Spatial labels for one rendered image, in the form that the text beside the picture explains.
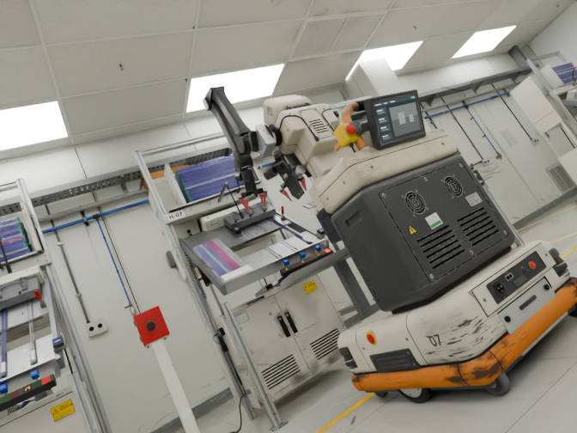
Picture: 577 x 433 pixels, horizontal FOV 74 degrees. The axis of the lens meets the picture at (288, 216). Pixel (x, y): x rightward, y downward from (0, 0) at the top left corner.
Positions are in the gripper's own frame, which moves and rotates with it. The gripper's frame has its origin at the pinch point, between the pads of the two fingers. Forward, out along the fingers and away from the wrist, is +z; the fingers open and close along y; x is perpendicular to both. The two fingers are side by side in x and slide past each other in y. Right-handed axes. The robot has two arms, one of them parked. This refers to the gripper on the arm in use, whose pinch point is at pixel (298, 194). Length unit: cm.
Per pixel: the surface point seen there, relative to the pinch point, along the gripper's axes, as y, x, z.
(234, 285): 55, 1, 20
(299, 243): 11.3, -20.5, 31.0
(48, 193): 157, -208, -81
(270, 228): 18, -49, 22
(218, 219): 43, -67, 1
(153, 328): 98, 4, 12
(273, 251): 26.7, -19.2, 24.9
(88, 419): 133, 33, 18
